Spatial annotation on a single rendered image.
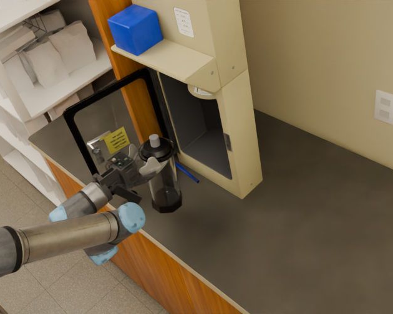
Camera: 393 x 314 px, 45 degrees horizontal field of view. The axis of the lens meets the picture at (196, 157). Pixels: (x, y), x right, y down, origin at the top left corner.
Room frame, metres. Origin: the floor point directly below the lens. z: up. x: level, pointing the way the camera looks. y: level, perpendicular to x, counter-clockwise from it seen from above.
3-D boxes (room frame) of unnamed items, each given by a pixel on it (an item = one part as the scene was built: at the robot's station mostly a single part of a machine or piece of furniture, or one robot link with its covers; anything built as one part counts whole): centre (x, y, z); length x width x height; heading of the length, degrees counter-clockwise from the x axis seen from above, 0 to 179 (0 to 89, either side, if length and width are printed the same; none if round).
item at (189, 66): (1.17, 0.02, 1.46); 0.32 x 0.11 x 0.10; 35
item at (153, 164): (1.01, 0.12, 1.26); 0.09 x 0.03 x 0.06; 101
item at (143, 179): (0.99, 0.17, 1.24); 0.09 x 0.05 x 0.02; 101
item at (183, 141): (1.27, -0.12, 1.19); 0.26 x 0.24 x 0.35; 35
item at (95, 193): (0.95, 0.30, 1.26); 0.08 x 0.05 x 0.08; 35
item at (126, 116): (1.25, 0.22, 1.19); 0.30 x 0.01 x 0.40; 115
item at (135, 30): (1.24, 0.07, 1.56); 0.10 x 0.10 x 0.09; 35
